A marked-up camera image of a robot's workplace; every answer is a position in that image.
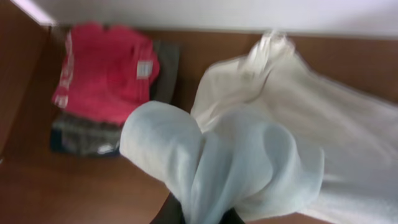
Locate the navy folded garment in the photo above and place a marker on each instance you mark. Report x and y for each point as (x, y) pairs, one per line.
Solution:
(80, 147)

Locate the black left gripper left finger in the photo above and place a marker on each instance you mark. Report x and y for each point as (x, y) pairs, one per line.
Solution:
(170, 212)

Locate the grey camouflage folded garment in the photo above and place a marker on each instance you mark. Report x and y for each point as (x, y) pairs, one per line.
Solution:
(161, 90)

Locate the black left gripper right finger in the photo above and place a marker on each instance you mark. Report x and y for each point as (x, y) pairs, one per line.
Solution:
(231, 217)

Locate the white t-shirt black print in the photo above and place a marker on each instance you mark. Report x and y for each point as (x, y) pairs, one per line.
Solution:
(268, 137)

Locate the red folded t-shirt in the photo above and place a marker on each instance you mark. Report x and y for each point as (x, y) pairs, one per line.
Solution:
(106, 73)

